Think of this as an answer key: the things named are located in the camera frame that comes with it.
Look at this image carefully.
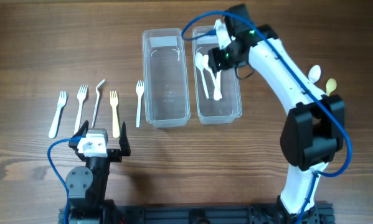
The yellow plastic spoon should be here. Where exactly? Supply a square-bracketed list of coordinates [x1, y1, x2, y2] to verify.
[326, 78, 337, 96]

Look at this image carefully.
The yellow plastic fork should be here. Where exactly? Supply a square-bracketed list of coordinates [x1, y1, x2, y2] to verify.
[110, 91, 120, 138]

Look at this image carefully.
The white spoon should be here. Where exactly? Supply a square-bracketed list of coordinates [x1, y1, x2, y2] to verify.
[195, 52, 209, 99]
[203, 55, 222, 101]
[308, 65, 321, 83]

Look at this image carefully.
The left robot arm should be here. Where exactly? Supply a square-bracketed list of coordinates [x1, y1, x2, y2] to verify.
[58, 121, 131, 224]

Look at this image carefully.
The right clear plastic container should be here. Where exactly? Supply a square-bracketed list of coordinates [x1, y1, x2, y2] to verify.
[192, 26, 242, 124]

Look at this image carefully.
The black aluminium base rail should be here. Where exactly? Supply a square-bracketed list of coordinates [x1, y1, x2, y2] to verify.
[57, 202, 334, 224]

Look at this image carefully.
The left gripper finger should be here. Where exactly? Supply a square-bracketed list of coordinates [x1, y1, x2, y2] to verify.
[68, 120, 89, 149]
[119, 122, 131, 156]

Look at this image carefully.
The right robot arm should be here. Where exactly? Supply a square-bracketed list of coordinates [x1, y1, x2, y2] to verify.
[208, 4, 352, 217]

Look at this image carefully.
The right blue cable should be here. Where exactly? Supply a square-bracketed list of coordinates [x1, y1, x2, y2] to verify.
[181, 11, 352, 224]

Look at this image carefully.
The left clear plastic container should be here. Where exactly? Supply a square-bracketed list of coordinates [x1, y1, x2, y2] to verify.
[142, 28, 191, 128]

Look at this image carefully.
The clear plastic container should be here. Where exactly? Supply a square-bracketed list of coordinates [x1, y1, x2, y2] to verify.
[192, 26, 242, 124]
[142, 28, 191, 128]

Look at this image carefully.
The blue cable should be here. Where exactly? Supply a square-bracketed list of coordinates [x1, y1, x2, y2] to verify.
[181, 11, 352, 224]
[47, 135, 87, 224]

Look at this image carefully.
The left blue cable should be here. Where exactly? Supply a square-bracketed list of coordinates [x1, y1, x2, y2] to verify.
[47, 135, 87, 224]

